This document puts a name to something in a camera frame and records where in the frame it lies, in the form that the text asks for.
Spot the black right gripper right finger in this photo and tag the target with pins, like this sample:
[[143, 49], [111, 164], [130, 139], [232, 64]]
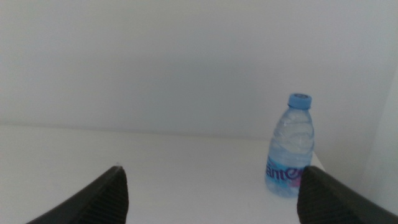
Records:
[[323, 202]]

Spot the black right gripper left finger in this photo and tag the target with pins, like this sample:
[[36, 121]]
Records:
[[102, 199]]

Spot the clear water bottle blue cap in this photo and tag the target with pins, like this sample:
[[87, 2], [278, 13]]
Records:
[[290, 146]]

